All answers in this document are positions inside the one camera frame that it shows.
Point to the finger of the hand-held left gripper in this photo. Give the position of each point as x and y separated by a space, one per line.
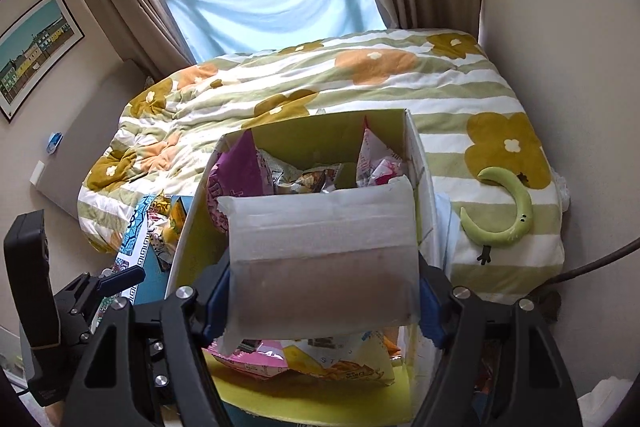
122 278
155 362

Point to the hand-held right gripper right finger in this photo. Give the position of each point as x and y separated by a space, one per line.
431 307

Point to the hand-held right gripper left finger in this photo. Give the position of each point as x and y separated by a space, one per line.
221 302

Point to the frosted white snack packet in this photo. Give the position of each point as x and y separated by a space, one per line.
320 267

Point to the yellow-green cardboard box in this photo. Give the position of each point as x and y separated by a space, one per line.
320 142

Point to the orange yellow snack packet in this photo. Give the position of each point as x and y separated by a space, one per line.
167 232

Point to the pink snack packet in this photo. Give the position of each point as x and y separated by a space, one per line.
250 359

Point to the white orange snack packet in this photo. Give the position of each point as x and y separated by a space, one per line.
340 369

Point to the green banana plush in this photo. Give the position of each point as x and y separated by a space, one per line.
520 212

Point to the purple chip bag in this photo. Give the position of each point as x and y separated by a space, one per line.
240 162

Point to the beige padded headboard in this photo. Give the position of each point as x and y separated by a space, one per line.
90 132

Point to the dark brown snack packet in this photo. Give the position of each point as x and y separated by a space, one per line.
310 181

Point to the small pink white packet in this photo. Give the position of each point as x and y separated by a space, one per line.
375 157

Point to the floral striped blanket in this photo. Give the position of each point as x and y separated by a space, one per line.
350 82

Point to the white wall switch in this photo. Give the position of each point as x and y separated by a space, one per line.
37 173

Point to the small blue wall item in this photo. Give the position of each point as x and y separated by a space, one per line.
54 143

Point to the framed wall picture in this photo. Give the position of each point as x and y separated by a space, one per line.
35 52

